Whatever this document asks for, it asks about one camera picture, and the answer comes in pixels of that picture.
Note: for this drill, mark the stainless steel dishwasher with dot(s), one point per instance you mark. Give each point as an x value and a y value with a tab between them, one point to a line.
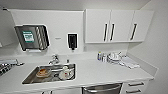
101	89

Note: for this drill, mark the blue white dish soap bottle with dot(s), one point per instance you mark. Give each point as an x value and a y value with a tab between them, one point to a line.
99	56

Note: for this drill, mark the small chrome sink knob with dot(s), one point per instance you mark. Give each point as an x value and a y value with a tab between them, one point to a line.
68	61

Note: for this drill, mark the white cup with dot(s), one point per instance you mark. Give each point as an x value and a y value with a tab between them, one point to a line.
65	71

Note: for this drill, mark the stack of white plates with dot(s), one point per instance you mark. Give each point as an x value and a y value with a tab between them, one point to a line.
114	57

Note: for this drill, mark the chrome sink faucet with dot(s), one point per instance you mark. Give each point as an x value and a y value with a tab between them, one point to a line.
54	60

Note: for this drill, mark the bowl with orange food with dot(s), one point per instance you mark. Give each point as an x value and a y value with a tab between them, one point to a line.
42	72

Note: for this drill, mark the steel paper towel dispenser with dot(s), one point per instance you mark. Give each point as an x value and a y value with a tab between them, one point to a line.
31	37

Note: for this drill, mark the steel sink basin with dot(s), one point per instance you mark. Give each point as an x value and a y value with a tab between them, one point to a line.
30	79

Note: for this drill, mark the narrow white drawer unit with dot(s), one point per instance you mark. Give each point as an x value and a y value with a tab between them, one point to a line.
136	87

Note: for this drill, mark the white wall outlet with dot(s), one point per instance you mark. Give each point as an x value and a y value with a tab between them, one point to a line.
84	49

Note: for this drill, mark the black wall soap dispenser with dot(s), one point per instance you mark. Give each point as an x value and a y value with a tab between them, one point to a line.
72	40

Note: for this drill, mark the small wall label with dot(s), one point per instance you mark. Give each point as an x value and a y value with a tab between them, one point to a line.
58	37

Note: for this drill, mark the three-door white wall cabinet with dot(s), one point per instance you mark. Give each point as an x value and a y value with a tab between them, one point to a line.
116	26

